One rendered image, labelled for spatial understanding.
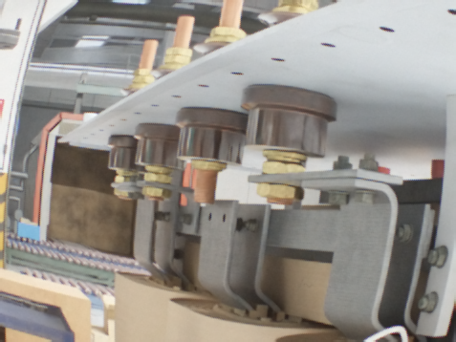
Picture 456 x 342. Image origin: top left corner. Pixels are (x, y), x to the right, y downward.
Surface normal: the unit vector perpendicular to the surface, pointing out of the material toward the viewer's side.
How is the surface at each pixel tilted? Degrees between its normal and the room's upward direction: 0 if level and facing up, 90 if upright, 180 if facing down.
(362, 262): 90
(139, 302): 90
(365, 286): 90
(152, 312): 90
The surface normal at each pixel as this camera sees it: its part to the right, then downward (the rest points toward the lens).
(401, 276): -0.94, -0.14
